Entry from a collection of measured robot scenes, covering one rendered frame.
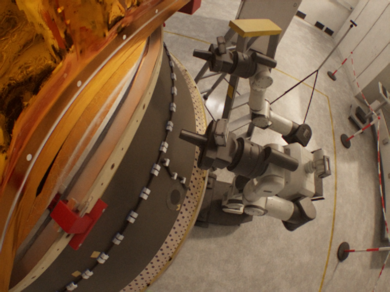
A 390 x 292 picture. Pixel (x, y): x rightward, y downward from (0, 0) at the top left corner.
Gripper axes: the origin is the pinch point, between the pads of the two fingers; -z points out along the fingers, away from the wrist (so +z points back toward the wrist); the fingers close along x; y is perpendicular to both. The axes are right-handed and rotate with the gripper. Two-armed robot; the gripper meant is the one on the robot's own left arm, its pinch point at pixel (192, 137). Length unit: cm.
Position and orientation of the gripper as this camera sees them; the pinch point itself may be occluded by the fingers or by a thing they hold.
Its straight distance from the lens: 42.4
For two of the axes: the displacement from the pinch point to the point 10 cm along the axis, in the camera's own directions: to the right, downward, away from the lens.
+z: 9.2, 3.5, 1.8
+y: 3.1, -3.6, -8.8
